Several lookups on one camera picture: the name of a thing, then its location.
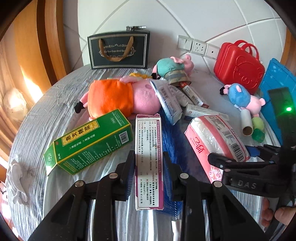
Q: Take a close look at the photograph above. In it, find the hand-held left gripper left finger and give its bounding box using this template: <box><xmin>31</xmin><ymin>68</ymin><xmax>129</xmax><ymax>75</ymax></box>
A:
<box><xmin>28</xmin><ymin>150</ymin><xmax>136</xmax><ymax>241</ymax></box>

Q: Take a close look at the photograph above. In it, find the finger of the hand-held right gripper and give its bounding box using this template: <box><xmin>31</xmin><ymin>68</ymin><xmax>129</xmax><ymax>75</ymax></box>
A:
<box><xmin>245</xmin><ymin>144</ymin><xmax>281</xmax><ymax>160</ymax></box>
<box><xmin>208</xmin><ymin>153</ymin><xmax>280</xmax><ymax>173</ymax></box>

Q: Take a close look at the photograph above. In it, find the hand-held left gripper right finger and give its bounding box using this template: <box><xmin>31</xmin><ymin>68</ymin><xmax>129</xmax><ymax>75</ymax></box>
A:
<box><xmin>163</xmin><ymin>152</ymin><xmax>266</xmax><ymax>241</ymax></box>

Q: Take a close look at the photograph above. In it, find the pink tissue pack with barcode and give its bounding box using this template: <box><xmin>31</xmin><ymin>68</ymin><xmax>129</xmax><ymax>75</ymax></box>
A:
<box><xmin>184</xmin><ymin>115</ymin><xmax>251</xmax><ymax>183</ymax></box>

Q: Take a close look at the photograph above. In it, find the purple white medicine box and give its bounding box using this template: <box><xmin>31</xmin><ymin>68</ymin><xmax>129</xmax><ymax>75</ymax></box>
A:
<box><xmin>135</xmin><ymin>113</ymin><xmax>165</xmax><ymax>211</ymax></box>

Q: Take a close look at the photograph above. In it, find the blue folding crate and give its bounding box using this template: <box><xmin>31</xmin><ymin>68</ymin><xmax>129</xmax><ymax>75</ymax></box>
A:
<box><xmin>258</xmin><ymin>58</ymin><xmax>296</xmax><ymax>144</ymax></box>

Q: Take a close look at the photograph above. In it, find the person's right hand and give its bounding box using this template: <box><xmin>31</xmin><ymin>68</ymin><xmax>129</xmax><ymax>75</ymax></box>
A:
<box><xmin>261</xmin><ymin>197</ymin><xmax>296</xmax><ymax>229</ymax></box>

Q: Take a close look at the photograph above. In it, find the white paper roll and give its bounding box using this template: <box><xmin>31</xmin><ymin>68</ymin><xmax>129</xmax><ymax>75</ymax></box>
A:
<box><xmin>240</xmin><ymin>109</ymin><xmax>253</xmax><ymax>137</ymax></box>

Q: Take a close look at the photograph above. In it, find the blue bristle brush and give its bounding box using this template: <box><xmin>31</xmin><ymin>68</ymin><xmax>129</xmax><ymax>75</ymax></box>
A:
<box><xmin>159</xmin><ymin>111</ymin><xmax>185</xmax><ymax>216</ymax></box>

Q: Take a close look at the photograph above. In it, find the green medicine box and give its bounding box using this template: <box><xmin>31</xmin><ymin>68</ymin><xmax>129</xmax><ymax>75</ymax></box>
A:
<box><xmin>43</xmin><ymin>109</ymin><xmax>134</xmax><ymax>176</ymax></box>

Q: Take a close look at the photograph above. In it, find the long white medicine box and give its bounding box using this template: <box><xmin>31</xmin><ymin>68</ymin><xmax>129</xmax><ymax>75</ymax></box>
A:
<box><xmin>184</xmin><ymin>103</ymin><xmax>229</xmax><ymax>121</ymax></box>

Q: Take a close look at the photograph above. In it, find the blue shirt pig plush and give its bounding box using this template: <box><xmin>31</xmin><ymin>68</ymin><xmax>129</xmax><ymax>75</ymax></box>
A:
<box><xmin>220</xmin><ymin>83</ymin><xmax>266</xmax><ymax>117</ymax></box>

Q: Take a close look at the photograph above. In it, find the red white tube box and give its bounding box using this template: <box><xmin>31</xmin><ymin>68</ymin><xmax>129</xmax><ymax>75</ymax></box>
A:
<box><xmin>180</xmin><ymin>85</ymin><xmax>210</xmax><ymax>109</ymax></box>

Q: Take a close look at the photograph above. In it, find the white foil packet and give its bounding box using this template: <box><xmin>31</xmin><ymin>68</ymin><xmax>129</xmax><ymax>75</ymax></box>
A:
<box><xmin>149</xmin><ymin>80</ymin><xmax>183</xmax><ymax>126</ymax></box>

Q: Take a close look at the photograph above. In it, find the orange dress pig plush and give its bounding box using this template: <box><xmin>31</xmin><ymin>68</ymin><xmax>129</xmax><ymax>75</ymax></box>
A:
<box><xmin>74</xmin><ymin>77</ymin><xmax>162</xmax><ymax>121</ymax></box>

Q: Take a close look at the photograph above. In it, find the red toy suitcase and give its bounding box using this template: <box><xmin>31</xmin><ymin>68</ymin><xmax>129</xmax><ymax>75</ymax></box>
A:
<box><xmin>213</xmin><ymin>40</ymin><xmax>265</xmax><ymax>95</ymax></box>

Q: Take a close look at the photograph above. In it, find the camouflage fabric pouch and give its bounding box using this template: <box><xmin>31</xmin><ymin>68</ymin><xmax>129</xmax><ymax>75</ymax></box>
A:
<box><xmin>165</xmin><ymin>71</ymin><xmax>192</xmax><ymax>87</ymax></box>

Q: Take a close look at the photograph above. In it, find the teal dress pig plush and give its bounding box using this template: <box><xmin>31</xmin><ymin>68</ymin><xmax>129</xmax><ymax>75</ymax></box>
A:
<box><xmin>151</xmin><ymin>55</ymin><xmax>195</xmax><ymax>81</ymax></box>

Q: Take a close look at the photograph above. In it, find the white plastic hook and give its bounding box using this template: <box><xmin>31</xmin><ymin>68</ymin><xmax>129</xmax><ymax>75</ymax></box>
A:
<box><xmin>5</xmin><ymin>159</ymin><xmax>28</xmax><ymax>205</ymax></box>

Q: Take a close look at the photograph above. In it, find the white plastic bag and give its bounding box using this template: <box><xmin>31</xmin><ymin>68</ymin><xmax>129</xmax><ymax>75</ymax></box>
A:
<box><xmin>3</xmin><ymin>88</ymin><xmax>28</xmax><ymax>121</ymax></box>

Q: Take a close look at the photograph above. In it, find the beige curtain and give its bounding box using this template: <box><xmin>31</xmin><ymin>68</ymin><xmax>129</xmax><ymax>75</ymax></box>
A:
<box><xmin>0</xmin><ymin>35</ymin><xmax>35</xmax><ymax>163</ymax></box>

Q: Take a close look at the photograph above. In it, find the curved wooden frame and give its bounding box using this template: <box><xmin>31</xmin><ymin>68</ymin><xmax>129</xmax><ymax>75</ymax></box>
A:
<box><xmin>285</xmin><ymin>25</ymin><xmax>296</xmax><ymax>77</ymax></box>
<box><xmin>13</xmin><ymin>0</ymin><xmax>81</xmax><ymax>93</ymax></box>

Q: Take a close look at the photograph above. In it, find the white wall switch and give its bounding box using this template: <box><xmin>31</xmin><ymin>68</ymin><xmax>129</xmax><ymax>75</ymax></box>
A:
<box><xmin>178</xmin><ymin>35</ymin><xmax>193</xmax><ymax>52</ymax></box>

